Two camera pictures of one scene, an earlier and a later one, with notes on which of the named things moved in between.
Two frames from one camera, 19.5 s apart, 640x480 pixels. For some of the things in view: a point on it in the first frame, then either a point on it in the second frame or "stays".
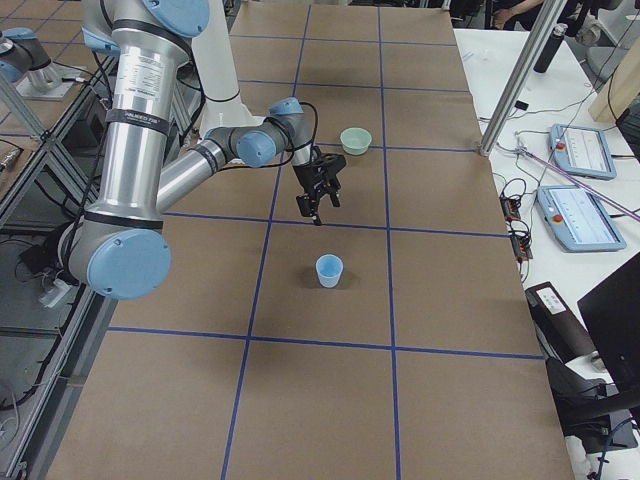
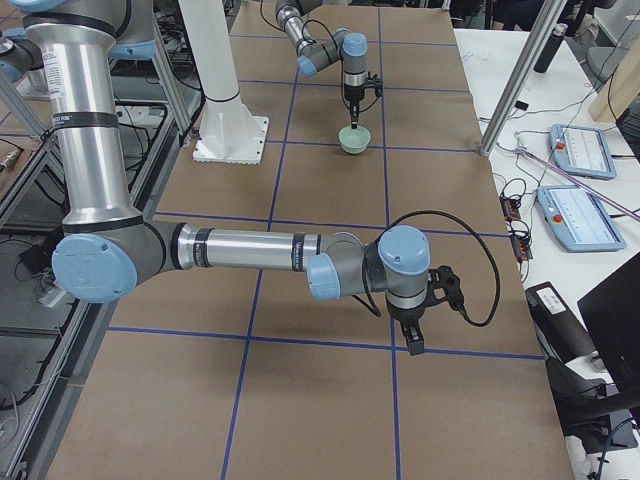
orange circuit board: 510,208 stays
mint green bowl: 355,140 stays
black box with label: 561,337 stays
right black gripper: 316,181 to 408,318
